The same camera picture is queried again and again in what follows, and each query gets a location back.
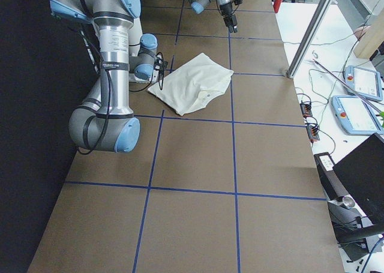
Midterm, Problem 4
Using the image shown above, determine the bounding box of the near orange connector block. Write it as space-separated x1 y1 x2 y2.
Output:
306 124 320 143

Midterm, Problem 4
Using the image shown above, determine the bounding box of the far blue teach pendant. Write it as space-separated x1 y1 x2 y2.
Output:
344 65 383 101

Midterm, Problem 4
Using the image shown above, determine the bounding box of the black box with label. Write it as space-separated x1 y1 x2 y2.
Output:
314 152 351 206

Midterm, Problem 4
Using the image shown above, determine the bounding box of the near blue teach pendant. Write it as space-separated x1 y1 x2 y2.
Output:
331 95 383 136

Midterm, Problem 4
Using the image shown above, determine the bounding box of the far orange connector block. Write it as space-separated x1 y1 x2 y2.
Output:
299 101 313 118

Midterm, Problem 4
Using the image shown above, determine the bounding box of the cream long-sleeve cat shirt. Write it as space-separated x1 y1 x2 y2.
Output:
147 53 234 116

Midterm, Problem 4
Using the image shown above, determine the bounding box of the wooden board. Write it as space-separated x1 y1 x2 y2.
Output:
354 0 383 59

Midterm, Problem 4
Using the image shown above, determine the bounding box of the orange connector block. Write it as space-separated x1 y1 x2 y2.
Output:
299 101 313 118
306 124 320 143

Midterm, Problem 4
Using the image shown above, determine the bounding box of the black monitor screen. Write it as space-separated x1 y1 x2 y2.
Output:
333 133 383 224

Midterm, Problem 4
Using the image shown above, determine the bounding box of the blue teach pendant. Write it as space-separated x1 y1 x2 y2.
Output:
344 65 383 101
331 95 383 136

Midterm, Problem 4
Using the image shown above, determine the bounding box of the silver metal cup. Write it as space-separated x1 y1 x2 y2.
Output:
341 196 356 209

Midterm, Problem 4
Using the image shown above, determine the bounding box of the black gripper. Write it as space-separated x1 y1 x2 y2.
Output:
220 2 238 33

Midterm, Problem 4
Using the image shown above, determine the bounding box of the aluminium frame post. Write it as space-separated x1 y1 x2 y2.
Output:
286 0 332 79

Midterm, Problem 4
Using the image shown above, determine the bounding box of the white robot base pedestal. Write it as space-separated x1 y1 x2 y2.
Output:
128 18 158 83

